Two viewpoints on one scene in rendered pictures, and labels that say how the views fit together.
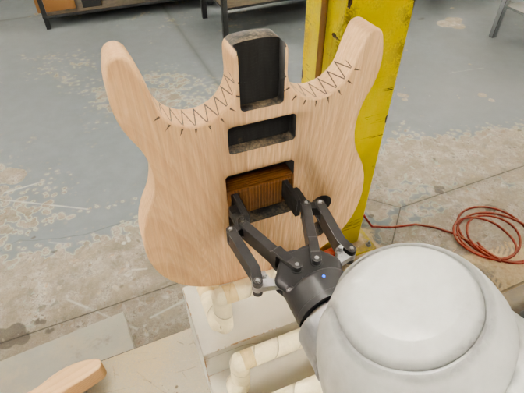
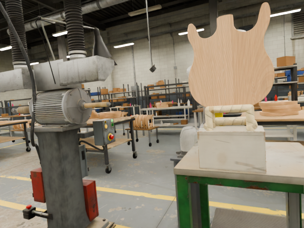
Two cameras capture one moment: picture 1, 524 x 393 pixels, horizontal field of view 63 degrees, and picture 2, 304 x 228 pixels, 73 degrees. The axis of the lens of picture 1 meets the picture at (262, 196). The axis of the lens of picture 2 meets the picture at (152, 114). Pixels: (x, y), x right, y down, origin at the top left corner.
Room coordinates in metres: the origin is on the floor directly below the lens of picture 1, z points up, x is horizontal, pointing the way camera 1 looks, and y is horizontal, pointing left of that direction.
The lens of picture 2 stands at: (1.34, 0.44, 1.27)
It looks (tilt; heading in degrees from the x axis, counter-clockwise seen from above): 5 degrees down; 227
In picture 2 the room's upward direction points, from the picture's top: 4 degrees counter-clockwise
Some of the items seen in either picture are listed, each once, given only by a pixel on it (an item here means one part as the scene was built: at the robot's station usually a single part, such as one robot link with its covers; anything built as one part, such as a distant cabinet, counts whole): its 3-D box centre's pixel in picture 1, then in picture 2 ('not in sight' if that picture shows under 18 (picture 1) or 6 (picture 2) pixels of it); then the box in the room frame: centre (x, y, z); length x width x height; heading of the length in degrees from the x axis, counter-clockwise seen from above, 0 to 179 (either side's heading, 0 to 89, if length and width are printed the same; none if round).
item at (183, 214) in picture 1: (256, 175); (227, 63); (0.46, 0.01, 1.39); 0.35 x 0.04 x 0.40; 112
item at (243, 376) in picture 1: (240, 373); not in sight; (0.31, 0.04, 1.07); 0.03 x 0.03 x 0.09
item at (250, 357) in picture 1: (285, 343); (231, 121); (0.35, -0.04, 1.12); 0.20 x 0.03 x 0.03; 112
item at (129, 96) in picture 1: (142, 90); (259, 18); (0.41, 0.13, 1.56); 0.07 x 0.04 x 0.10; 112
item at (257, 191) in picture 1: (257, 189); not in sight; (0.45, 0.01, 1.38); 0.10 x 0.03 x 0.05; 112
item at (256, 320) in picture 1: (261, 319); (230, 147); (0.45, 0.00, 1.02); 0.27 x 0.15 x 0.17; 113
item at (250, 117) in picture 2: not in sight; (250, 119); (0.46, 0.10, 1.15); 0.03 x 0.03 x 0.09
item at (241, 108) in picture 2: not in sight; (228, 108); (0.49, 0.02, 1.20); 0.20 x 0.03 x 0.03; 112
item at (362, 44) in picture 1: (348, 58); (196, 33); (0.51, -0.11, 1.55); 0.07 x 0.04 x 0.09; 112
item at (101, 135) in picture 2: not in sight; (96, 135); (0.54, -1.12, 0.99); 0.24 x 0.21 x 0.26; 113
